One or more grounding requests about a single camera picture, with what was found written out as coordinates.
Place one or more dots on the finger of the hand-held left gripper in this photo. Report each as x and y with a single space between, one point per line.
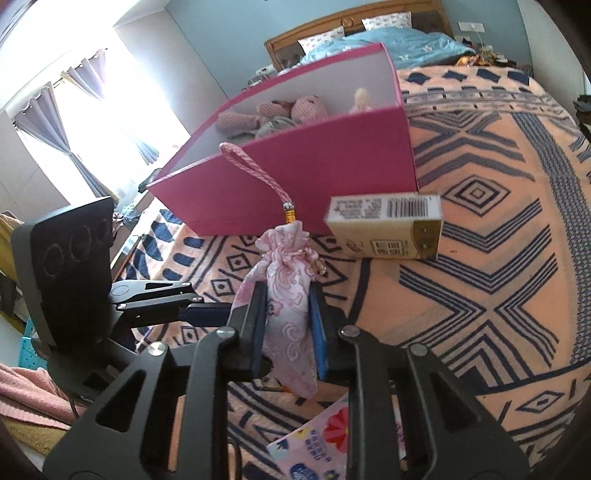
152 293
203 314

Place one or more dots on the yellow cloth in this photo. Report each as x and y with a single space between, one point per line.
7 230

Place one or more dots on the pink towel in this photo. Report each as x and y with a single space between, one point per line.
27 392

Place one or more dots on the pink crochet bear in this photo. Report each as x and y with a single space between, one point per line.
304 108

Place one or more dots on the window curtain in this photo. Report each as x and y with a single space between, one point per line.
46 124
87 78

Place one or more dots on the pink floral packet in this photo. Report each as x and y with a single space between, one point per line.
318 438

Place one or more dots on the green dinosaur plush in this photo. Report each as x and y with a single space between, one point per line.
272 128

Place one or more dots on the white patterned pillow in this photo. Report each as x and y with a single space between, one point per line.
385 21
321 40

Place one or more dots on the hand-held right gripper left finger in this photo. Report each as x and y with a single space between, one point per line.
258 332

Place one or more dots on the orange patterned blanket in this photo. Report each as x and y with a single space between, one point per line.
485 277

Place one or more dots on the pink cardboard box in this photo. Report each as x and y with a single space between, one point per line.
300 184

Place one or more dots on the blue plastic basket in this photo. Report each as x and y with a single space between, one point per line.
30 344

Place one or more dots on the white wall socket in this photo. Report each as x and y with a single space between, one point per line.
471 26

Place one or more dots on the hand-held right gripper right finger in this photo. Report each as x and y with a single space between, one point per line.
318 332

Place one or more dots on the beige tissue pack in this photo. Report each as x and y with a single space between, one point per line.
378 230

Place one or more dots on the wooden headboard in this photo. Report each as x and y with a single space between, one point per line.
279 53

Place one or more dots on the blue floral duvet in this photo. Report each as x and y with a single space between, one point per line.
415 44

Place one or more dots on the colourful bag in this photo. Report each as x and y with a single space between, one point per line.
473 58

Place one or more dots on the small beige teddy bear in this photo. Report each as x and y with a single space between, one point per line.
361 99

